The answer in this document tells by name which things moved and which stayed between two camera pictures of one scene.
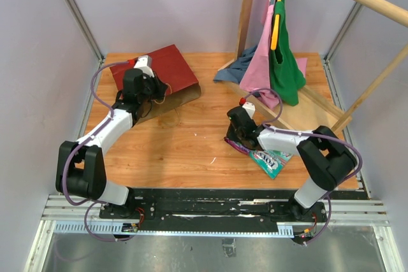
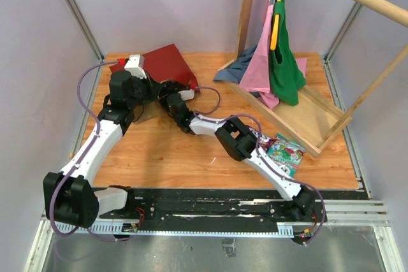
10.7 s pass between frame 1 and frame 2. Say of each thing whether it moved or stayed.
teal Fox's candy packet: moved
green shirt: stayed
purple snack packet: moved
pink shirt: stayed
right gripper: moved
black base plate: stayed
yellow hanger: stayed
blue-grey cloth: stayed
